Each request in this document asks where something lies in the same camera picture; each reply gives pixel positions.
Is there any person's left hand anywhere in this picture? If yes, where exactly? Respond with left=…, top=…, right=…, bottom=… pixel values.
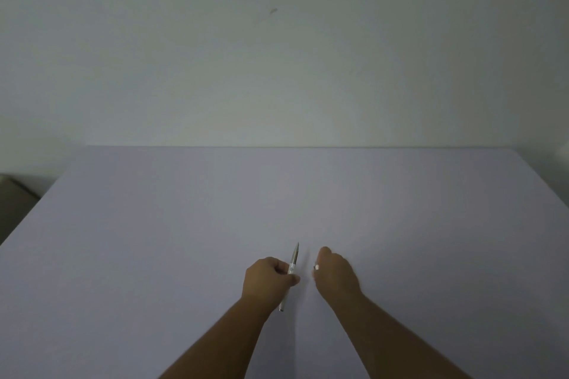
left=241, top=257, right=301, bottom=309

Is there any person's right hand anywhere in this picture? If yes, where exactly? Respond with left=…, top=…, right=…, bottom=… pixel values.
left=312, top=247, right=362, bottom=303

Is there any white pen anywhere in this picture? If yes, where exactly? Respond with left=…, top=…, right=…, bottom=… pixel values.
left=279, top=242, right=300, bottom=313

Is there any person's right forearm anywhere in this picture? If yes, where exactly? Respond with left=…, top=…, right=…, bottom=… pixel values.
left=323, top=292, right=473, bottom=379

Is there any person's left forearm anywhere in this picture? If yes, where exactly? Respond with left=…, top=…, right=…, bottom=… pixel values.
left=159, top=296, right=277, bottom=379

